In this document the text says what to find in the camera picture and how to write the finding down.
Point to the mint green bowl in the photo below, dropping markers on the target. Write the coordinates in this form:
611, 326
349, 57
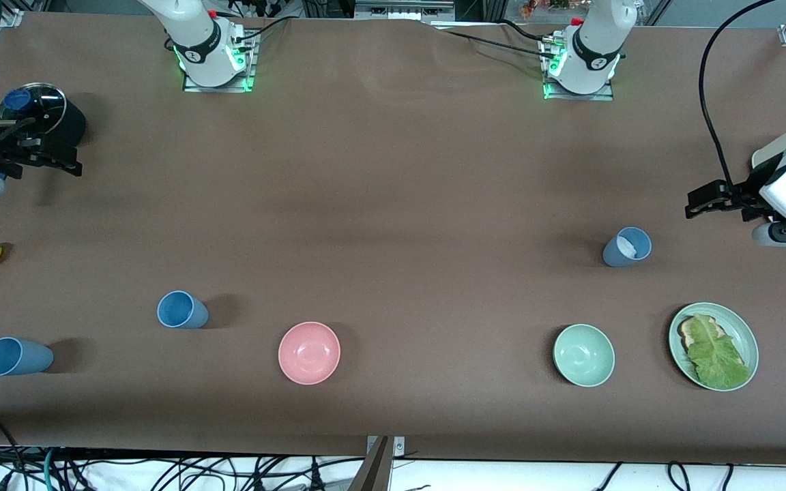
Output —
584, 355

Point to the green lettuce leaf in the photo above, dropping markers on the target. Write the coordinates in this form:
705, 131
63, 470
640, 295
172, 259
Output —
717, 354

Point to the blue plastic cup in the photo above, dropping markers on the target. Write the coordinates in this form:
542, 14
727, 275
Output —
18, 357
181, 311

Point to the grey metal rack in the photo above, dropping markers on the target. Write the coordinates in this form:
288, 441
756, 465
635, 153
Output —
403, 8

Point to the black cooking pot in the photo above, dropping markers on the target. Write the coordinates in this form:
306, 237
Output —
69, 129

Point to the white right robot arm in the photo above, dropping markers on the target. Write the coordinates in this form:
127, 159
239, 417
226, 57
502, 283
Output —
202, 48

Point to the mint green plate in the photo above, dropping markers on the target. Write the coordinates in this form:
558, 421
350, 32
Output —
741, 334

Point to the grey-blue plastic cup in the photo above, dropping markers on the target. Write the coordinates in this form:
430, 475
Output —
613, 256

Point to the brown table cloth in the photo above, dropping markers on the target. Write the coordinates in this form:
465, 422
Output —
393, 204

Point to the pink bowl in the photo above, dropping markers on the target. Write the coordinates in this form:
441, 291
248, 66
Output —
309, 352

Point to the metal table clamp bracket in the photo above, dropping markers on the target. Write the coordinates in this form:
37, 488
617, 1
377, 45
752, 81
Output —
398, 447

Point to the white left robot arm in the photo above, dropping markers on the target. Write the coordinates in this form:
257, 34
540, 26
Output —
594, 51

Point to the toasted bread slice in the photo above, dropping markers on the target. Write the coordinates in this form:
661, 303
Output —
686, 333

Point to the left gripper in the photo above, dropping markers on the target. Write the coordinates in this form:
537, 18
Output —
746, 193

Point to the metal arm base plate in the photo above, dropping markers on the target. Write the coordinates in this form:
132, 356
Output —
219, 85
577, 95

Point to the glass lid with blue knob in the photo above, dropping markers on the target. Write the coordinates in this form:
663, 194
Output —
35, 109

